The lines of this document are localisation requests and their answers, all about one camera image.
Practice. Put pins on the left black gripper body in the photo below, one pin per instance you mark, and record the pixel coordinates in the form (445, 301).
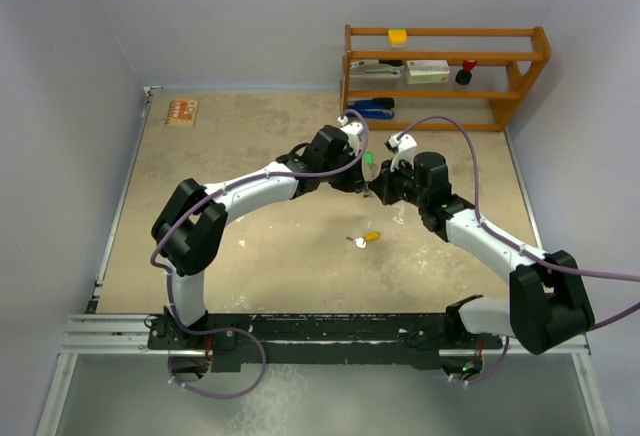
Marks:
(344, 180)

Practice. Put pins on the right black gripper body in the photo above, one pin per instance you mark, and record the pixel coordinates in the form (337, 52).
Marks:
(399, 185)

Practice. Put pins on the yellow tagged key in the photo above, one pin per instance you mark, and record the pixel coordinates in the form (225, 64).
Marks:
(362, 241)

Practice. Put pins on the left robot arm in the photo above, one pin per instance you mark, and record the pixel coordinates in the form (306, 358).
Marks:
(189, 229)

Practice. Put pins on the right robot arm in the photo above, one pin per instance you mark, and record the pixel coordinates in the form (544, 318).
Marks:
(547, 302)

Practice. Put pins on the blue black stapler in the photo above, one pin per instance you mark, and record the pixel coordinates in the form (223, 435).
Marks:
(380, 108)

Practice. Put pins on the white grey stapler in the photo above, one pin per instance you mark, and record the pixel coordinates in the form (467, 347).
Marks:
(376, 69)

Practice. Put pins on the wooden shelf rack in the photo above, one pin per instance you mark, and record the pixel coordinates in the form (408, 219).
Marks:
(509, 62)

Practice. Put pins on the white red box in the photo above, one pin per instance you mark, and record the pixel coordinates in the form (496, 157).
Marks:
(426, 71)

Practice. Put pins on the red black stamp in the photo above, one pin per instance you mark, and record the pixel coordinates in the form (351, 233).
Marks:
(464, 74)

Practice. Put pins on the yellow lidded container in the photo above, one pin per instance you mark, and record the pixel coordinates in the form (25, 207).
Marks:
(397, 38)

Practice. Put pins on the orange spiral notepad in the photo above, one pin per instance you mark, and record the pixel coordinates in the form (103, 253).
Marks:
(182, 113)

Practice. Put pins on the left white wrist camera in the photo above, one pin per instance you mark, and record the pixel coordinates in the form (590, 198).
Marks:
(355, 131)

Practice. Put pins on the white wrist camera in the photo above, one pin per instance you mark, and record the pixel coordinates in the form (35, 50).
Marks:
(355, 131)
(403, 148)

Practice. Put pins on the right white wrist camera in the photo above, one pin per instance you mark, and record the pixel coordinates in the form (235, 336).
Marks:
(403, 148)

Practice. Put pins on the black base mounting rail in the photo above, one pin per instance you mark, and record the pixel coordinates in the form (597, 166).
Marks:
(231, 340)

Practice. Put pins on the aluminium frame rail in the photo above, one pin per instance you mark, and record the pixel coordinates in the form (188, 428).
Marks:
(105, 334)

